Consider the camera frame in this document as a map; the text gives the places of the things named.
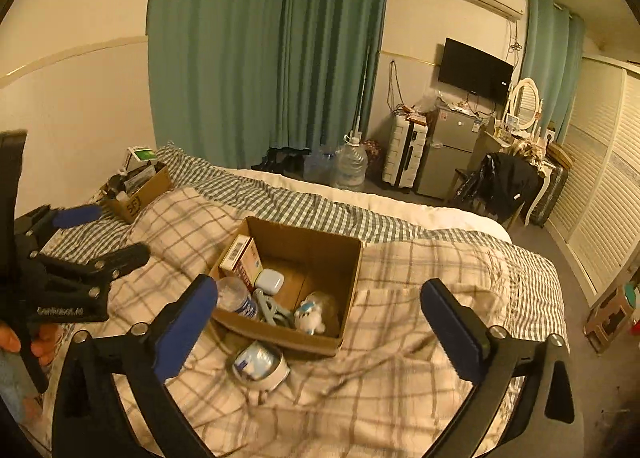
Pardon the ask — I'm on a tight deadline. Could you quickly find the roll of wide tape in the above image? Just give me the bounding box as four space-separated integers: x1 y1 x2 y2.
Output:
231 341 290 392

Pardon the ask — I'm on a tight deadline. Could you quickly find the small colourful carton box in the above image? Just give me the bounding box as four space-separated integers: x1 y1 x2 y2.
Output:
218 234 264 293

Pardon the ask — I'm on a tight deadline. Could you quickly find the grey cable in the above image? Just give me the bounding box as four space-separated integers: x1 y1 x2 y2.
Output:
252 287 296 331

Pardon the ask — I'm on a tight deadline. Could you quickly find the white earbuds case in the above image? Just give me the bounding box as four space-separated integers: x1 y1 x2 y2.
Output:
255 269 284 296

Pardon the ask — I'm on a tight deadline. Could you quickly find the white plush toy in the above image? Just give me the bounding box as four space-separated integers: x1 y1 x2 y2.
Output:
294 300 326 336

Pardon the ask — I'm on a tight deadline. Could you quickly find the person's left hand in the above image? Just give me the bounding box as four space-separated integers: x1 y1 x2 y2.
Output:
0 321 64 369

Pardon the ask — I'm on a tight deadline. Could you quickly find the small cardboard box with clutter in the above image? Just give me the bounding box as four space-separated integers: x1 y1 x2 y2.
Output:
100 146 172 223

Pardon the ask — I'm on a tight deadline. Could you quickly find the grey checked bed sheet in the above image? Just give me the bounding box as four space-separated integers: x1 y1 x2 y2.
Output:
47 146 566 374

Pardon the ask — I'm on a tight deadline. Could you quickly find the beige plaid blanket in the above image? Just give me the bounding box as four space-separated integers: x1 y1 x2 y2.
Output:
49 184 516 458

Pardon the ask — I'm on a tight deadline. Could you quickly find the large open cardboard box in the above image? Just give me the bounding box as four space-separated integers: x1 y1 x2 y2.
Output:
212 217 363 357

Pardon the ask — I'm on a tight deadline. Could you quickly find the white louvred wardrobe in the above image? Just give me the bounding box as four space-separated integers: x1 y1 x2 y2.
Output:
547 55 639 304

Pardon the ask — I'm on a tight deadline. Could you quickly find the black jacket on chair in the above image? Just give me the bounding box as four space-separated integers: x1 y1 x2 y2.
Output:
452 153 542 223

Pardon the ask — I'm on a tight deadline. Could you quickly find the dark suitcase by wardrobe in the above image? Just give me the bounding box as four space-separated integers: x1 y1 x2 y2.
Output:
528 160 570 227

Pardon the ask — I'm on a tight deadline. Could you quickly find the large clear water jug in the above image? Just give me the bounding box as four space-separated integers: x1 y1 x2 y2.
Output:
331 132 368 192

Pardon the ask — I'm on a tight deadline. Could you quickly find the left green curtain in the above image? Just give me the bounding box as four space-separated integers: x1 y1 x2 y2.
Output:
146 0 284 168

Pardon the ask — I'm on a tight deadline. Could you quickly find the green curtain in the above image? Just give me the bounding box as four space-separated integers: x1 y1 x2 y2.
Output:
273 0 386 149
146 0 284 168
521 0 586 142

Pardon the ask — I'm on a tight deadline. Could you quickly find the white dressing table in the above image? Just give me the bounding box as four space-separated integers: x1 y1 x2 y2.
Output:
476 130 565 226

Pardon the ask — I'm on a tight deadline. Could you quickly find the silver mini fridge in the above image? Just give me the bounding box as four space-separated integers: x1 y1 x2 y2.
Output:
414 107 483 199

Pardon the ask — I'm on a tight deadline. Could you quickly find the white suitcase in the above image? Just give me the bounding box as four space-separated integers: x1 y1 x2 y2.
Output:
382 113 427 189

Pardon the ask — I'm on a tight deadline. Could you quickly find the oval white vanity mirror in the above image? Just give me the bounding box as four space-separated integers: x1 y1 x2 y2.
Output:
503 78 542 133

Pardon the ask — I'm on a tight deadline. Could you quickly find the middle green curtain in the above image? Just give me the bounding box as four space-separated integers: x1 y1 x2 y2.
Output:
273 0 386 149

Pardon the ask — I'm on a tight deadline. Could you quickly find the right green curtain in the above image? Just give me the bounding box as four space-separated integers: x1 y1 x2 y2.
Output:
521 0 586 142

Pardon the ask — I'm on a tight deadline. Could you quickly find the black wall television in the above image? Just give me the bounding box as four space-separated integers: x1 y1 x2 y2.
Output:
438 38 514 105

